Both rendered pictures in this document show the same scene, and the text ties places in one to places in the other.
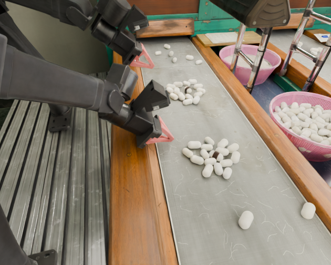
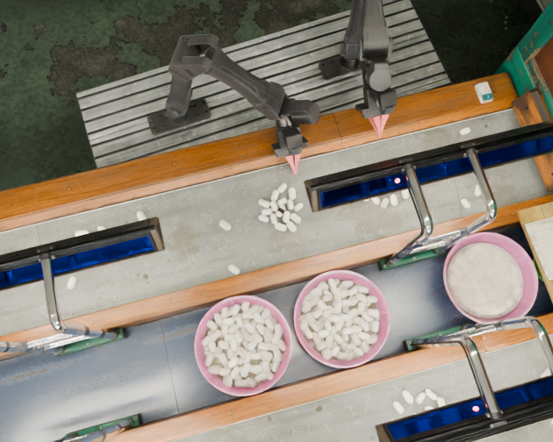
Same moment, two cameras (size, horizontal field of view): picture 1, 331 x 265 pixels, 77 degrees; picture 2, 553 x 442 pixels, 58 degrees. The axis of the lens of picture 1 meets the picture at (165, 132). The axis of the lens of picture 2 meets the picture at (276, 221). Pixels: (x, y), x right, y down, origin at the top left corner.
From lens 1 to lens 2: 118 cm
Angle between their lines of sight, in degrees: 47
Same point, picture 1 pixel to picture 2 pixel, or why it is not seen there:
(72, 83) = (241, 89)
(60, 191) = not seen: hidden behind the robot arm
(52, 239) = (218, 111)
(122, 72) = (298, 110)
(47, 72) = (228, 79)
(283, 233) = (219, 249)
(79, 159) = not seen: hidden behind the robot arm
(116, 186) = (240, 138)
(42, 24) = not seen: outside the picture
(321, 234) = (219, 274)
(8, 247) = (182, 96)
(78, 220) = (232, 123)
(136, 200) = (231, 153)
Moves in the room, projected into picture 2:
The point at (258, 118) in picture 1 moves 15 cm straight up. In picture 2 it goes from (332, 255) to (339, 244)
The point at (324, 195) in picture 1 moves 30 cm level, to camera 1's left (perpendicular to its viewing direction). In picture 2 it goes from (244, 282) to (237, 181)
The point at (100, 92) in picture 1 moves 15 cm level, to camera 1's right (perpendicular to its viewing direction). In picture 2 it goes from (258, 103) to (262, 155)
